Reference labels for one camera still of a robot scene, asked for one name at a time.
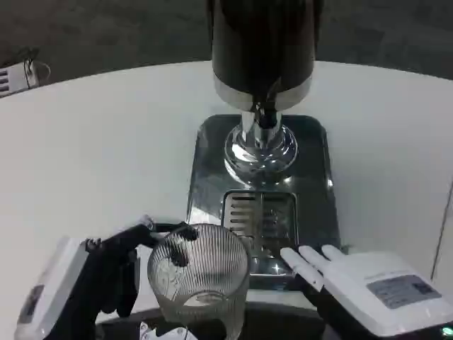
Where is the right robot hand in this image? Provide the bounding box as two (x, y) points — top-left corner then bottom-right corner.
(279, 243), (453, 338)

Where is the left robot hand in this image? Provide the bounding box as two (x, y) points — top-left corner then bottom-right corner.
(13, 214), (199, 340)

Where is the clear ribbed glass cup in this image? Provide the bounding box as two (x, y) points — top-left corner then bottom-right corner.
(147, 222), (253, 334)

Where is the steel drip tray base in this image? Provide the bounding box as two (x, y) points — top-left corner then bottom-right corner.
(185, 113), (343, 285)

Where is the slotted steel drip grid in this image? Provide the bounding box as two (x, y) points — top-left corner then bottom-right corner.
(221, 189), (300, 259)

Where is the black dispenser tap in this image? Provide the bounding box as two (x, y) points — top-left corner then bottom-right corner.
(251, 90), (281, 130)

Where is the black drink dispenser steel stand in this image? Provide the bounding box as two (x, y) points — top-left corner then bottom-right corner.
(207, 0), (325, 186)

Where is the white box with black cable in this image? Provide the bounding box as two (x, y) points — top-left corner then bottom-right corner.
(0, 48), (51, 99)

